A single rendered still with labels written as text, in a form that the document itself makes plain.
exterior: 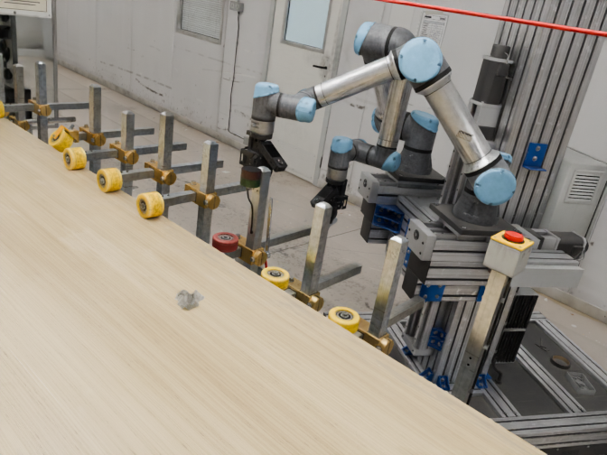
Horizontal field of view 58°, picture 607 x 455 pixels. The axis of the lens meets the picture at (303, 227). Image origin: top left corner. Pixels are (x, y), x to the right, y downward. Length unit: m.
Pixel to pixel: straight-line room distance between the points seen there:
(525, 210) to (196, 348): 1.38
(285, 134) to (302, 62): 0.71
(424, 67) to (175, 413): 1.08
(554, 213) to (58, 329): 1.68
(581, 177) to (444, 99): 0.75
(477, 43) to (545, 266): 2.51
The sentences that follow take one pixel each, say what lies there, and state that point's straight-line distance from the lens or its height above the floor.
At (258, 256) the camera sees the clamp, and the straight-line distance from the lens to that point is 1.70.
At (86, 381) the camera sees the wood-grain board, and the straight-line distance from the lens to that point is 1.14.
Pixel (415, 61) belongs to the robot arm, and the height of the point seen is 1.51.
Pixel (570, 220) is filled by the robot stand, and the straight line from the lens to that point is 2.25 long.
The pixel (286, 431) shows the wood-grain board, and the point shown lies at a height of 0.90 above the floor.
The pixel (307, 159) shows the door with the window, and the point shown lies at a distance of 5.20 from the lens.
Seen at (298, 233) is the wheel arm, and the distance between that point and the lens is 1.92.
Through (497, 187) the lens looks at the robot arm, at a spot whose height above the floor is 1.21.
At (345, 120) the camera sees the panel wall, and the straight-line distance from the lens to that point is 4.84.
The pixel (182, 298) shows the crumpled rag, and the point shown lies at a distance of 1.35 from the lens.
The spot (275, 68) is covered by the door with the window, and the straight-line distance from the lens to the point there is 5.48.
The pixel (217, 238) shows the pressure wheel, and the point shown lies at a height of 0.91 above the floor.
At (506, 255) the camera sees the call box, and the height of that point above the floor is 1.20.
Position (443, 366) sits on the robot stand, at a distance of 2.38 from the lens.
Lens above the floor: 1.62
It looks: 23 degrees down
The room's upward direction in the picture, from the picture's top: 10 degrees clockwise
